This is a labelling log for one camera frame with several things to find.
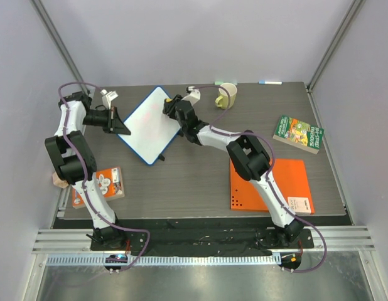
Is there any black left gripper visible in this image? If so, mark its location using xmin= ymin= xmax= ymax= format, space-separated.
xmin=84 ymin=107 xmax=132 ymax=136

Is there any blue framed whiteboard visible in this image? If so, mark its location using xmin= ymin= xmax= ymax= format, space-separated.
xmin=119 ymin=86 xmax=180 ymax=166

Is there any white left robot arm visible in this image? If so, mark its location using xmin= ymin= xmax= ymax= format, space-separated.
xmin=45 ymin=90 xmax=131 ymax=250

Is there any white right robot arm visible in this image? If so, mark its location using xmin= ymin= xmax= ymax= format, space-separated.
xmin=163 ymin=95 xmax=304 ymax=248

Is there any yellow green mug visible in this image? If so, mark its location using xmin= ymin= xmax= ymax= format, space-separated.
xmin=215 ymin=83 xmax=238 ymax=110

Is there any green chalk piece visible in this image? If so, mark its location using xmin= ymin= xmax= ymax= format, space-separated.
xmin=214 ymin=81 xmax=238 ymax=86

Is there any orange box with stickers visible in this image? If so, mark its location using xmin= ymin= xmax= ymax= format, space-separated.
xmin=72 ymin=166 xmax=125 ymax=209

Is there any small wooden block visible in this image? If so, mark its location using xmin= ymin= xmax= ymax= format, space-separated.
xmin=52 ymin=172 xmax=68 ymax=189

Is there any blue capped white marker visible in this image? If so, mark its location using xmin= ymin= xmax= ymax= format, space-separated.
xmin=259 ymin=80 xmax=283 ymax=85

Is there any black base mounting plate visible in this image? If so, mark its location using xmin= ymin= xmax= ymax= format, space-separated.
xmin=90 ymin=228 xmax=315 ymax=251

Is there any orange notebook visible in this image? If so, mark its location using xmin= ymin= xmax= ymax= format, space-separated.
xmin=230 ymin=159 xmax=315 ymax=215

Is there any green paperback book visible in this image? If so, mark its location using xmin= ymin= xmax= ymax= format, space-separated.
xmin=273 ymin=115 xmax=325 ymax=154

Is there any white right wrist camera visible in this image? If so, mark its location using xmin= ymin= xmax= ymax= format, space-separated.
xmin=182 ymin=86 xmax=201 ymax=105

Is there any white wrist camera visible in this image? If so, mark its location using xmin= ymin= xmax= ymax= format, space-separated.
xmin=100 ymin=89 xmax=118 ymax=109
xmin=182 ymin=86 xmax=201 ymax=105

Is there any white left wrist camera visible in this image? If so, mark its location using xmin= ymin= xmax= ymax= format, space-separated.
xmin=100 ymin=89 xmax=118 ymax=109

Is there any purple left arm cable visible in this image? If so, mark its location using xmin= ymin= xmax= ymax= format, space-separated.
xmin=57 ymin=81 xmax=151 ymax=272

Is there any slotted white cable duct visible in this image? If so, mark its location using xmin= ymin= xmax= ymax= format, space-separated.
xmin=46 ymin=253 xmax=281 ymax=267

